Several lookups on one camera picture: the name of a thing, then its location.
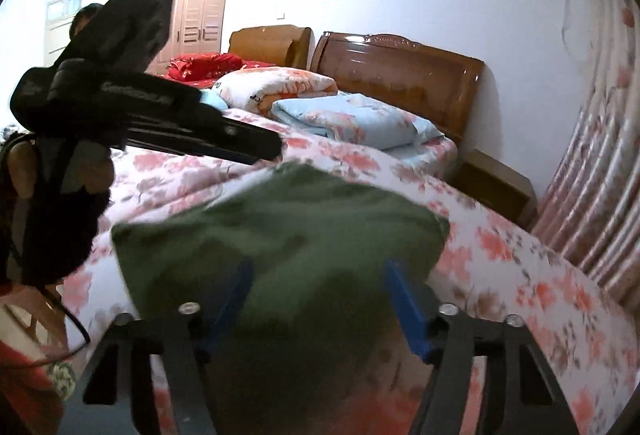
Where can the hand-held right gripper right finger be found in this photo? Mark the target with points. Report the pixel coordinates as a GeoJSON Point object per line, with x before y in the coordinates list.
{"type": "Point", "coordinates": [406, 305]}

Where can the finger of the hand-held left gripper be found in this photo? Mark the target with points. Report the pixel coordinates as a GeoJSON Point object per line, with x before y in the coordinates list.
{"type": "Point", "coordinates": [225, 137]}

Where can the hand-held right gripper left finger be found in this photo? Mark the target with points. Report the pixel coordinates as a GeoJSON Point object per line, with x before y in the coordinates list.
{"type": "Point", "coordinates": [232, 297]}

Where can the green and white knit sweater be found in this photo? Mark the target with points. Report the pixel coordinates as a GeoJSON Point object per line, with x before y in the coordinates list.
{"type": "Point", "coordinates": [280, 240]}

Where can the person's left hand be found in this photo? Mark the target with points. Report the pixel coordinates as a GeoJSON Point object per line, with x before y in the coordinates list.
{"type": "Point", "coordinates": [22, 167]}

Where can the folded floral quilt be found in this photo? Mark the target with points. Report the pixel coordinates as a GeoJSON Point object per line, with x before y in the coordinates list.
{"type": "Point", "coordinates": [275, 87]}

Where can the red quilt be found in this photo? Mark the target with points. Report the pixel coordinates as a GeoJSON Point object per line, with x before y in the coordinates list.
{"type": "Point", "coordinates": [205, 65]}

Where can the white door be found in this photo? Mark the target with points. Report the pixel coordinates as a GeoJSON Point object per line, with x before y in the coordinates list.
{"type": "Point", "coordinates": [62, 27]}

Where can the bed with floral sheet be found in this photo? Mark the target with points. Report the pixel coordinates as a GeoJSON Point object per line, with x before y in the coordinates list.
{"type": "Point", "coordinates": [500, 265]}

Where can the plain wooden headboard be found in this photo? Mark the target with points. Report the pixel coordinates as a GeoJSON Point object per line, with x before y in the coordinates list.
{"type": "Point", "coordinates": [270, 45]}

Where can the light blue folded blanket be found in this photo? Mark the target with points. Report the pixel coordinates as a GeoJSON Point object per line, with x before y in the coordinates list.
{"type": "Point", "coordinates": [350, 120]}

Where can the wooden nightstand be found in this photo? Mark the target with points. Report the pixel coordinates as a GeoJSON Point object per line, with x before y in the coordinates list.
{"type": "Point", "coordinates": [495, 187]}

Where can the glossy wooden headboard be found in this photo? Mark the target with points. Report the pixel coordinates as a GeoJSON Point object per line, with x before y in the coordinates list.
{"type": "Point", "coordinates": [400, 75]}

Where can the red cloth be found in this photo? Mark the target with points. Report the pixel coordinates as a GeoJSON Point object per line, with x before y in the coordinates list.
{"type": "Point", "coordinates": [22, 390]}

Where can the floral pink curtain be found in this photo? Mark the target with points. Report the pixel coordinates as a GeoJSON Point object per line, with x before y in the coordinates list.
{"type": "Point", "coordinates": [600, 165]}

